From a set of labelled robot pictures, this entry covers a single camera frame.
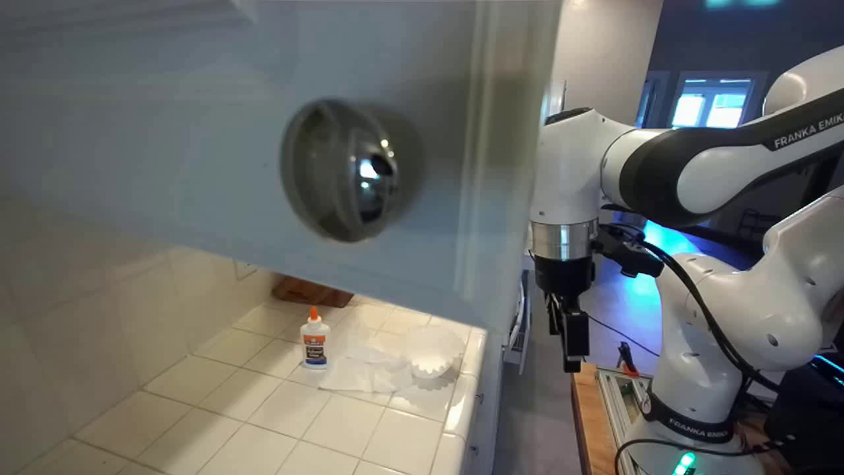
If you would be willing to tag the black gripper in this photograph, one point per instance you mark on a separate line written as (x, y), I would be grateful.
(562, 283)

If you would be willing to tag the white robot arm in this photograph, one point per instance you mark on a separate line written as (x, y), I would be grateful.
(745, 269)

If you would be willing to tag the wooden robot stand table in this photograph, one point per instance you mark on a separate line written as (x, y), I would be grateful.
(604, 407)

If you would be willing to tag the clear plastic bag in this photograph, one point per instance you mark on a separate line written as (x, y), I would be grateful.
(366, 362)

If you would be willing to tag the round metal door knob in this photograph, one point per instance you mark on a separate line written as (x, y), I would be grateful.
(341, 166)

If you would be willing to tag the white glue bottle orange cap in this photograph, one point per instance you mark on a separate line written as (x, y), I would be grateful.
(316, 338)

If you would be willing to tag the brown wooden block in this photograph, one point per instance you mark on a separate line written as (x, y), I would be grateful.
(301, 292)

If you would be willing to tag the white cabinet door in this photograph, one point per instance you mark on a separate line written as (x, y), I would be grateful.
(168, 118)

